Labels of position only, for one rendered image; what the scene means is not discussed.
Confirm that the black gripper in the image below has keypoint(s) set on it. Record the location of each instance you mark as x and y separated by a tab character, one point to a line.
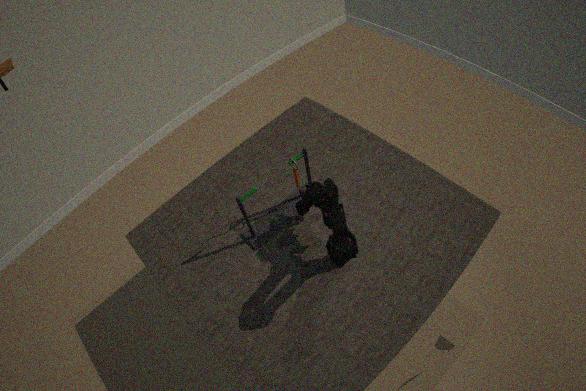
303	205

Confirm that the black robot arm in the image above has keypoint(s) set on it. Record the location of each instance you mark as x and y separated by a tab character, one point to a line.
339	248

